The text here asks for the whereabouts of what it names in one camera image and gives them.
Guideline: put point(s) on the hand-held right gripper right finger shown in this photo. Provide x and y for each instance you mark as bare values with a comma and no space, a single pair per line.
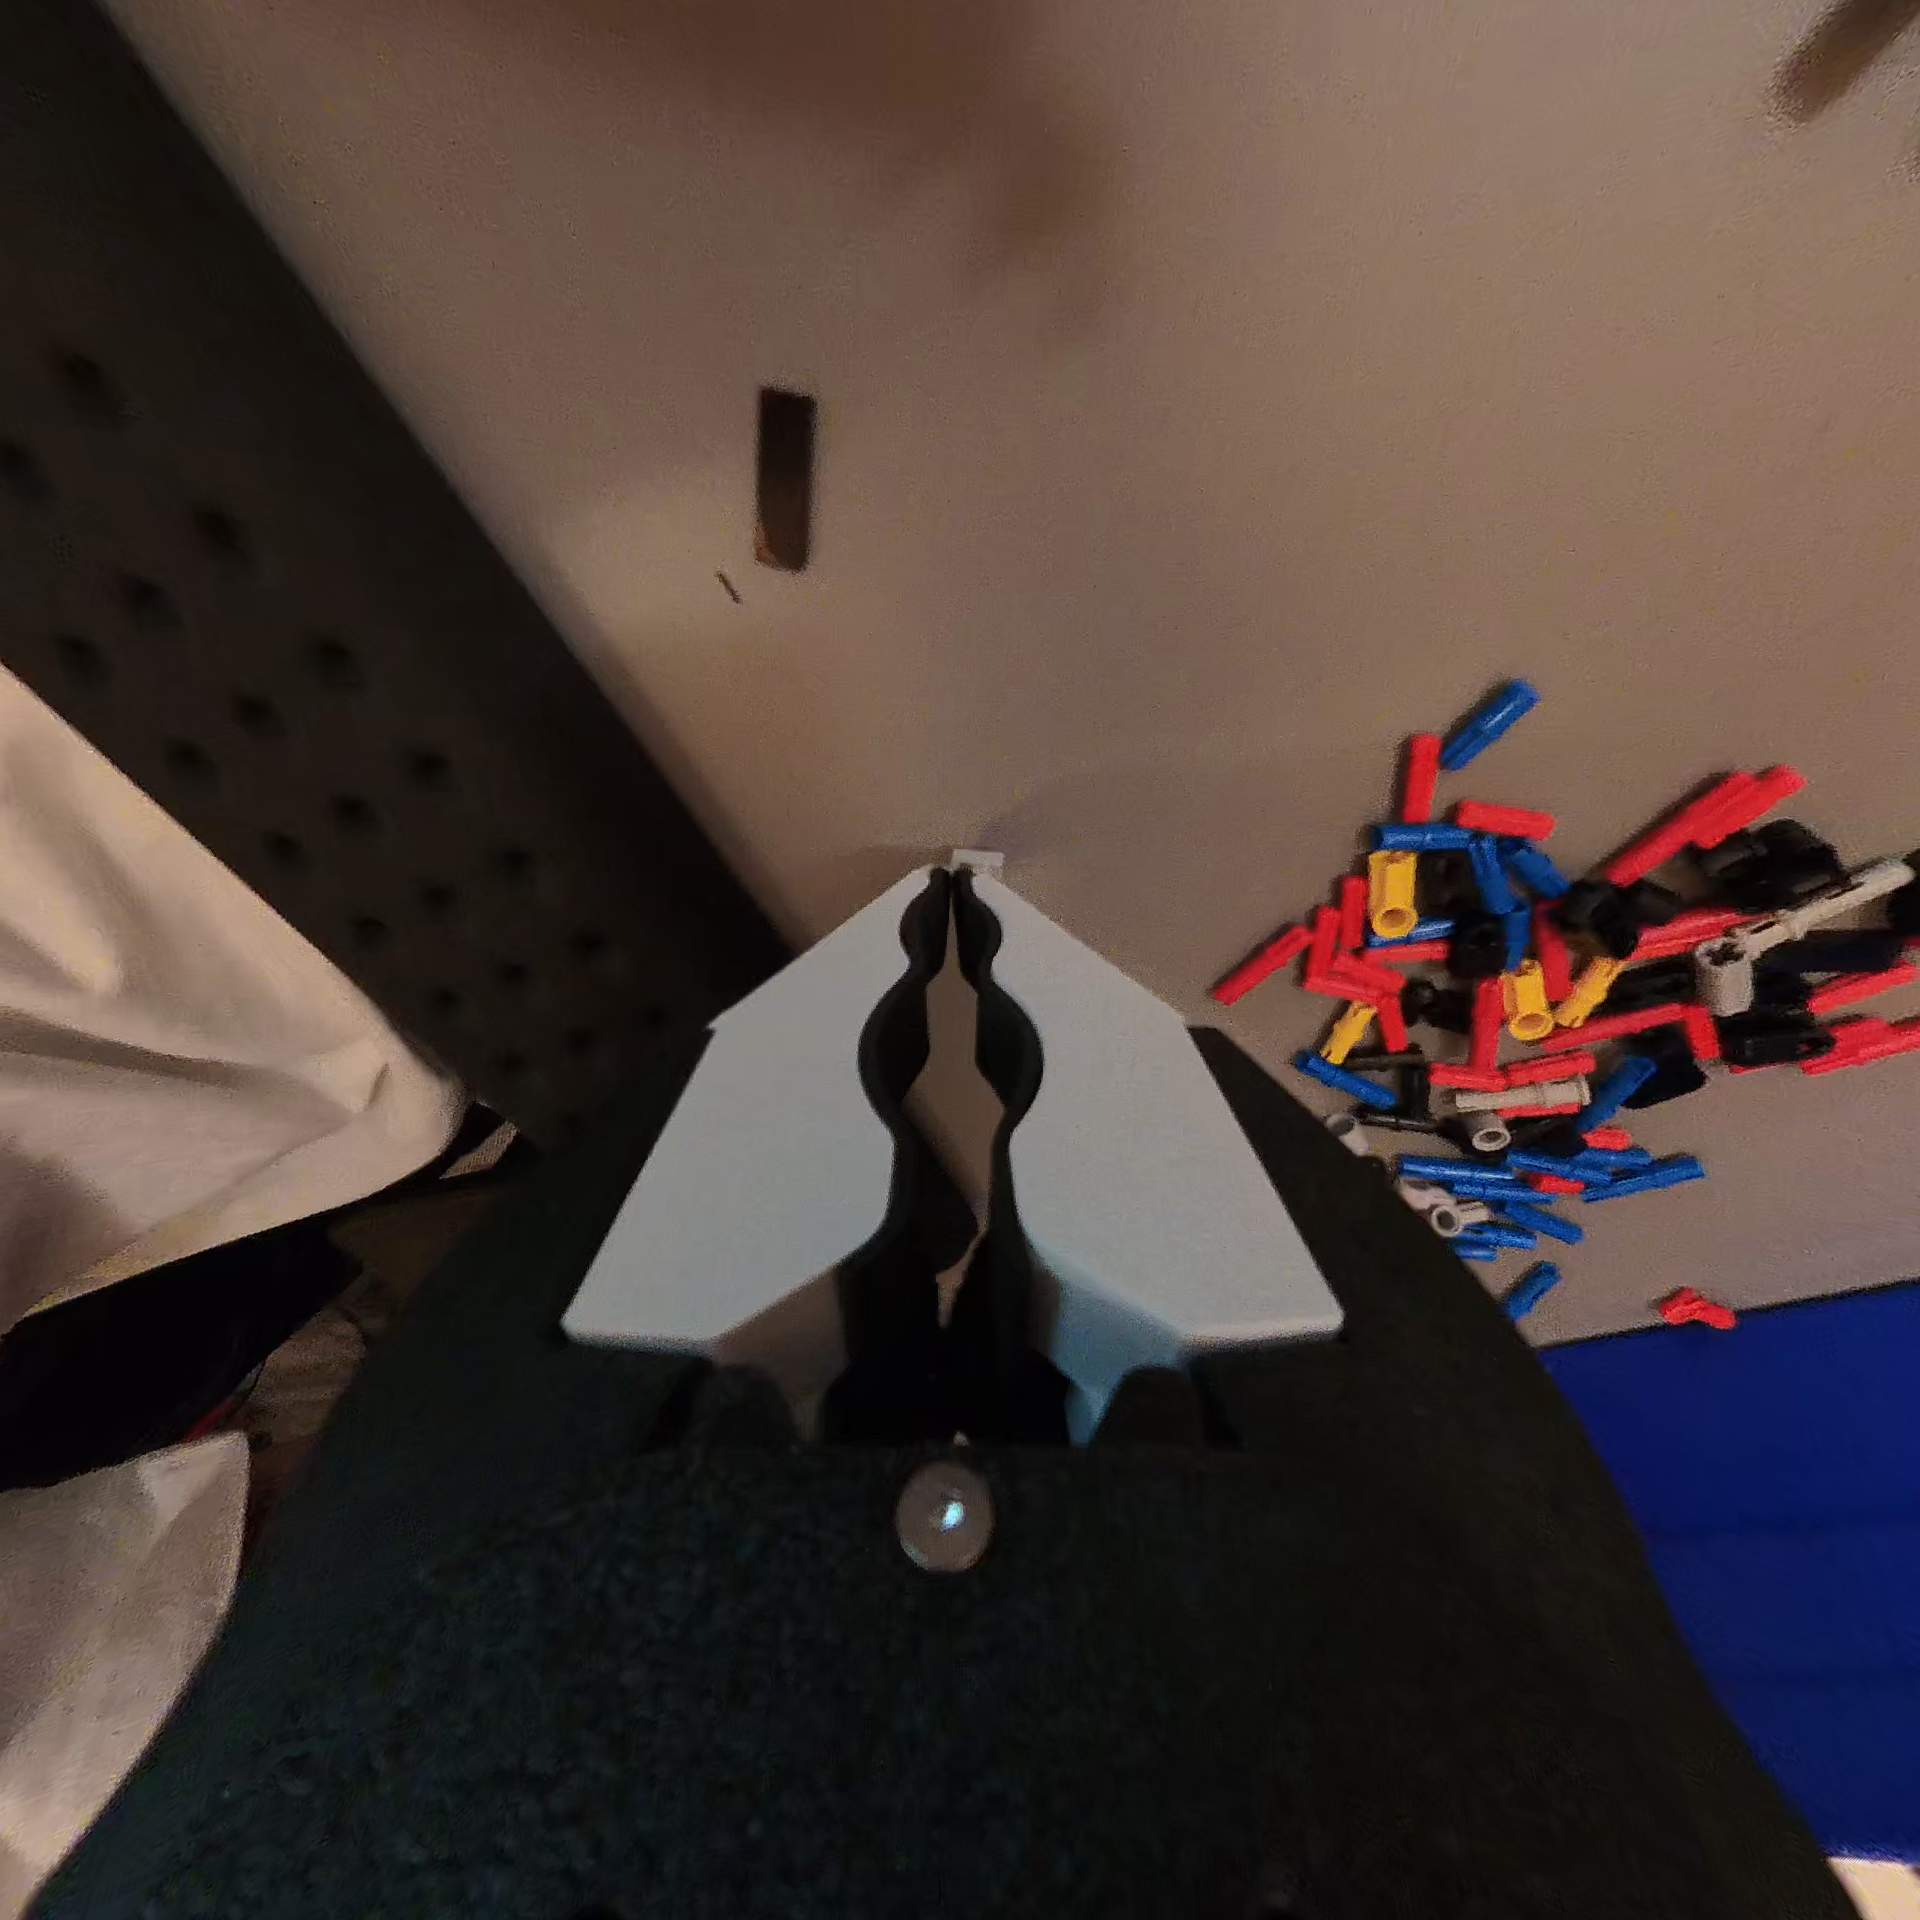
1186,1185

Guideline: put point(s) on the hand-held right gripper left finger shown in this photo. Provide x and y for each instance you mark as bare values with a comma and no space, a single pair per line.
721,1185

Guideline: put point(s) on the pile of lego pins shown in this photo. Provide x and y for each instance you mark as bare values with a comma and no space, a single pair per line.
1577,974

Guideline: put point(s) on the red lego pin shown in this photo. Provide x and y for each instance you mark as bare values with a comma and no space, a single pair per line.
1695,1310

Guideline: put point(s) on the black flat lego tile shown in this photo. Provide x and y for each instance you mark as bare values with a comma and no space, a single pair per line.
788,480

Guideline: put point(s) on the blue plastic bin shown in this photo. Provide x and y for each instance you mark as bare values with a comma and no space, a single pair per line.
1771,1529

